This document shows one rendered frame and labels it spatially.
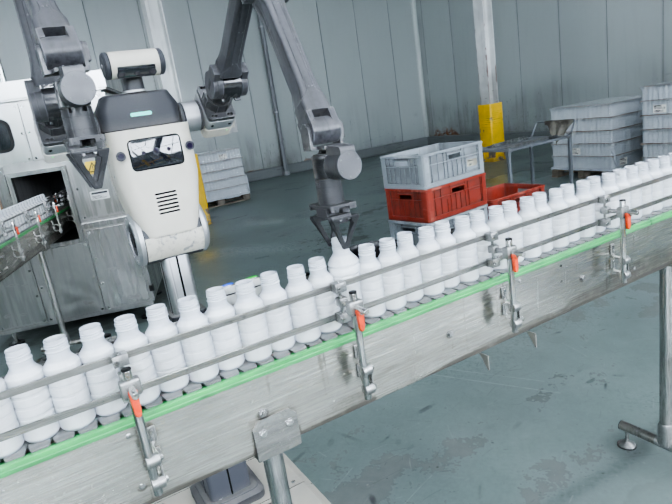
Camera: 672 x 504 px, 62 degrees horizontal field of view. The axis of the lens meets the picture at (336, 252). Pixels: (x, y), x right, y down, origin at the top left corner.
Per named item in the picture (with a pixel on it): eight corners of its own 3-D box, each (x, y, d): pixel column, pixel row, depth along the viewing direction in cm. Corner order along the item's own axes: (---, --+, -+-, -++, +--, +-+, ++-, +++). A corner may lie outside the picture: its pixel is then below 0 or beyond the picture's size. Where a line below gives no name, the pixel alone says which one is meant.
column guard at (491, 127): (494, 162, 1075) (489, 104, 1048) (479, 162, 1109) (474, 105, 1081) (508, 158, 1093) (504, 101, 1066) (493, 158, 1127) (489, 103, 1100)
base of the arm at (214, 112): (195, 88, 168) (208, 122, 165) (199, 72, 161) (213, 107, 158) (222, 85, 172) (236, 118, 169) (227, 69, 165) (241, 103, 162)
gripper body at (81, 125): (70, 148, 101) (59, 107, 99) (65, 149, 110) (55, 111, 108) (107, 143, 104) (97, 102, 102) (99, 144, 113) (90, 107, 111)
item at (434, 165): (426, 190, 349) (422, 155, 344) (382, 188, 382) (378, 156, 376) (486, 172, 384) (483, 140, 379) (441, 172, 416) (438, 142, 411)
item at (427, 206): (429, 224, 356) (426, 190, 350) (386, 219, 388) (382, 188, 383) (489, 203, 390) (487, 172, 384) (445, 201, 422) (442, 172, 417)
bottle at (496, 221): (516, 266, 146) (512, 205, 142) (500, 272, 144) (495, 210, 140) (499, 262, 152) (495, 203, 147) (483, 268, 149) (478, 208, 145)
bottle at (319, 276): (328, 321, 128) (315, 253, 124) (348, 324, 124) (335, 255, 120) (310, 332, 124) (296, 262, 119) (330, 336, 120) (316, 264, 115)
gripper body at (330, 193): (334, 206, 126) (329, 174, 124) (358, 209, 117) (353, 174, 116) (309, 212, 123) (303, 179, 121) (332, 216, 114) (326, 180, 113)
